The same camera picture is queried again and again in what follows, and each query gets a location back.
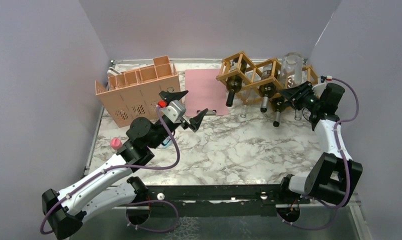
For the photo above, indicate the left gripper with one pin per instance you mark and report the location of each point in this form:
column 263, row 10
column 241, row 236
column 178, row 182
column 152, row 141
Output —
column 195, row 122

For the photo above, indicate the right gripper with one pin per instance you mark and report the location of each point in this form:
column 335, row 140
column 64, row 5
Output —
column 290, row 93

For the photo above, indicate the dark bottle silver neck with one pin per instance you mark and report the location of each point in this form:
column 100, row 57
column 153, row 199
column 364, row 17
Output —
column 279, row 105
column 266, row 90

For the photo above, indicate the large clear glass jar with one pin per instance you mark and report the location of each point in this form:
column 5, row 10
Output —
column 291, row 73

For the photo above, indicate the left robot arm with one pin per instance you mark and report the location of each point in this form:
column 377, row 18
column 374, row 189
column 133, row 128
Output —
column 113, row 183

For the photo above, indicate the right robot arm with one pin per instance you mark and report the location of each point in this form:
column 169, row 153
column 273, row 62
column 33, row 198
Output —
column 335, row 174

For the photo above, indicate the dark bottle black cap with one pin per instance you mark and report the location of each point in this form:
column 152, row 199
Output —
column 233, row 86

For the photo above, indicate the wooden wine rack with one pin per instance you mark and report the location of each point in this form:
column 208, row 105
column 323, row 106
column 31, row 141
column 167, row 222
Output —
column 241, row 66

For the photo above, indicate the pink capped small bottle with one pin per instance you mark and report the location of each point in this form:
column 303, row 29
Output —
column 116, row 143

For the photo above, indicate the pink clipboard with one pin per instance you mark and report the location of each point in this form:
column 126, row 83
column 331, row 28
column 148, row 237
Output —
column 204, row 92

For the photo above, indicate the light blue toy package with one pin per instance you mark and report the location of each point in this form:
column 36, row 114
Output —
column 165, row 144

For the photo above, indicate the peach plastic organizer basket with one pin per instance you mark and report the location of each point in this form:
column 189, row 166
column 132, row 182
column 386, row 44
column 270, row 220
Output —
column 135, row 93

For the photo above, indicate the white item behind basket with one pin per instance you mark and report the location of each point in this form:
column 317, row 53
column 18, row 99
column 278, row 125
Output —
column 112, row 72

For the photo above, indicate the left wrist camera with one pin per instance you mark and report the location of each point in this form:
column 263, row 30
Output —
column 171, row 111

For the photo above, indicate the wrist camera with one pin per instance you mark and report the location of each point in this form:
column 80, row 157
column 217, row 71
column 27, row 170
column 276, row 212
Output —
column 171, row 111
column 319, row 88

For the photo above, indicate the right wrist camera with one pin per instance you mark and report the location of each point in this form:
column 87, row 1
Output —
column 319, row 88

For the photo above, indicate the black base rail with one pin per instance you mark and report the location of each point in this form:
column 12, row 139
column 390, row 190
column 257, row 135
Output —
column 264, row 200

